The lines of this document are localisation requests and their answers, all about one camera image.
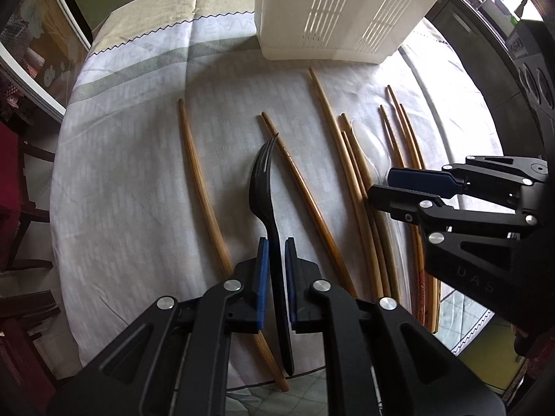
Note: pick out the wooden chopstick group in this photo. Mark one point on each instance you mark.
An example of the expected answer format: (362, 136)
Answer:
(417, 247)

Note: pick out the black plastic fork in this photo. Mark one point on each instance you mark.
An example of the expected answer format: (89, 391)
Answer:
(261, 205)

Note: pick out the sliding glass door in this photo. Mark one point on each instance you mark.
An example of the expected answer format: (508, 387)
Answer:
(44, 44)

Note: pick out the wooden chopstick pair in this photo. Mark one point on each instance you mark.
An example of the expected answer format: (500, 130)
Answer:
(383, 234)

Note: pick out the white plastic utensil holder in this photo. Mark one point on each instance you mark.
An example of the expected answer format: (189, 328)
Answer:
(365, 31)

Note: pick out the red wooden chair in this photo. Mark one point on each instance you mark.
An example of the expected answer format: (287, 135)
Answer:
(27, 386)

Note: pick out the long wooden chopstick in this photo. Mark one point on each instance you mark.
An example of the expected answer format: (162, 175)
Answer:
(366, 236)

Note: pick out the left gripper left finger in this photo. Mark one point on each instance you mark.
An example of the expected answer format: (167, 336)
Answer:
(174, 358)

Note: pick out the grey patterned tablecloth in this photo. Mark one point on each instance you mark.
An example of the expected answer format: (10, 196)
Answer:
(126, 223)

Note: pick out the wooden chopstick thin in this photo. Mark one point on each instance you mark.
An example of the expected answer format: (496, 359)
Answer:
(380, 259)

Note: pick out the wooden chopstick red end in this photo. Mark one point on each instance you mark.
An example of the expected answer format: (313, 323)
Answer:
(412, 155)

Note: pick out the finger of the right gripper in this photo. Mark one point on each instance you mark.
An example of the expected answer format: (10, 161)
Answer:
(432, 214)
(511, 182)

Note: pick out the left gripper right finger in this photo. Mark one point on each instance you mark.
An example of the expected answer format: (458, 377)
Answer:
(379, 360)

